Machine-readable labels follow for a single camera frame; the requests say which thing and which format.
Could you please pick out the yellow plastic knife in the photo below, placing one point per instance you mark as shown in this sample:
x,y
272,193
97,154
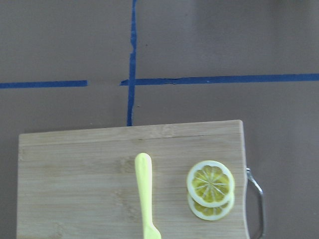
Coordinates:
x,y
144,176

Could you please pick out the lemon slice stack top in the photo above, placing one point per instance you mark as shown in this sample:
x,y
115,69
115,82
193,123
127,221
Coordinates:
x,y
210,183

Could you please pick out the wooden cutting board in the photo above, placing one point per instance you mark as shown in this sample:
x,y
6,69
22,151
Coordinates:
x,y
81,184

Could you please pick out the lemon slice lower of stack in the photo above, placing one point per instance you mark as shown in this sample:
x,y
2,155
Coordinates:
x,y
210,213

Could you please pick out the metal board handle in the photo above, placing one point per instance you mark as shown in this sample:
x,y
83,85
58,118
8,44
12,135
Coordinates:
x,y
261,204

